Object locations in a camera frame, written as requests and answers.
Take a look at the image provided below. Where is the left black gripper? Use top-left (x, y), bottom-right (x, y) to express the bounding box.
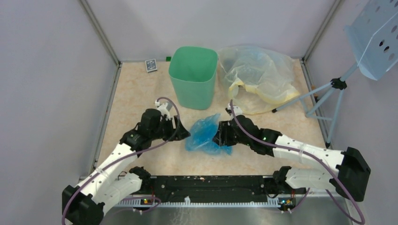
top-left (150, 115), bottom-right (190, 142)

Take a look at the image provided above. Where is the blue plastic trash bag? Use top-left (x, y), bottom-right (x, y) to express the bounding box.
top-left (185, 113), bottom-right (232, 155)

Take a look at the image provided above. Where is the green plastic trash bin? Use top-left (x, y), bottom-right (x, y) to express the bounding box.
top-left (168, 46), bottom-right (218, 110)

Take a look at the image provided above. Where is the clear yellow plastic bag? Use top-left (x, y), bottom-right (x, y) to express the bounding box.
top-left (217, 45), bottom-right (300, 115)

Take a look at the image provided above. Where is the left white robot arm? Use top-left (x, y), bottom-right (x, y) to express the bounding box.
top-left (61, 109), bottom-right (190, 225)

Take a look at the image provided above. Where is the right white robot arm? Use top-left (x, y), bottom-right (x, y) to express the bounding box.
top-left (213, 115), bottom-right (371, 202)

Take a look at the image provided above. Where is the playing card box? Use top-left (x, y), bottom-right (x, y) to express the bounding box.
top-left (145, 59), bottom-right (158, 73)

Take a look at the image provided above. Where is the light blue tripod stand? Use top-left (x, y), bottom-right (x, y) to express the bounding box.
top-left (272, 63), bottom-right (358, 148)

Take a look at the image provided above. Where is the perforated light blue panel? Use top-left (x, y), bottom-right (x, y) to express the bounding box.
top-left (344, 0), bottom-right (398, 81)

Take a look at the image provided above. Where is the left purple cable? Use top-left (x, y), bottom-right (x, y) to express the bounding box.
top-left (61, 97), bottom-right (182, 225)

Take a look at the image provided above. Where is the purple cable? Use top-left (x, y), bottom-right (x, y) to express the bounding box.
top-left (229, 99), bottom-right (366, 225)
top-left (61, 97), bottom-right (182, 225)

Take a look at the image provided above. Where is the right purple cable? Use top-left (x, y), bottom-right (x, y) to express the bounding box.
top-left (229, 99), bottom-right (366, 225)

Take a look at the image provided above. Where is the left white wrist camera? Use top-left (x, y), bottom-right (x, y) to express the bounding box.
top-left (155, 100), bottom-right (173, 120)

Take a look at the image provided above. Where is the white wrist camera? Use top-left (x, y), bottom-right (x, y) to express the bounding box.
top-left (155, 100), bottom-right (173, 120)
top-left (225, 105), bottom-right (244, 120)

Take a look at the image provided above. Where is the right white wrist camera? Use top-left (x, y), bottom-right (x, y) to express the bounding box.
top-left (225, 105), bottom-right (244, 120)

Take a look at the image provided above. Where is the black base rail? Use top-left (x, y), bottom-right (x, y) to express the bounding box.
top-left (121, 175), bottom-right (307, 204)

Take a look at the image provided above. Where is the white toothed cable strip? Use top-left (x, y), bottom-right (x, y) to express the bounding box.
top-left (114, 197), bottom-right (281, 208)

